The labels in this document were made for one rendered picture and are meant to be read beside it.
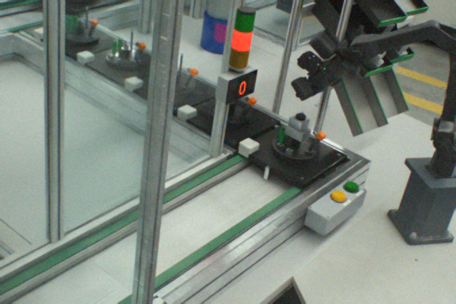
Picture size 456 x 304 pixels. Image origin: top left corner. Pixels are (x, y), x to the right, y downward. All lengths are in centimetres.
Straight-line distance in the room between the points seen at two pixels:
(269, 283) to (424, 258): 47
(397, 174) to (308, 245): 53
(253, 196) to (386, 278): 42
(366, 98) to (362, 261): 61
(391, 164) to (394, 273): 56
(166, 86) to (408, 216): 109
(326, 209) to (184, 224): 38
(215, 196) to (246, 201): 9
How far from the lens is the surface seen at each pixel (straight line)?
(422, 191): 188
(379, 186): 215
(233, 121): 206
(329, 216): 178
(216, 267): 155
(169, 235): 168
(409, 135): 250
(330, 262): 179
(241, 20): 170
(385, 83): 233
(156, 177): 110
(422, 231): 194
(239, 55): 174
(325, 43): 178
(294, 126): 193
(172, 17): 97
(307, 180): 188
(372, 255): 186
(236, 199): 184
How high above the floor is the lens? 199
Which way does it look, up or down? 32 degrees down
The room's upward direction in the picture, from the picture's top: 9 degrees clockwise
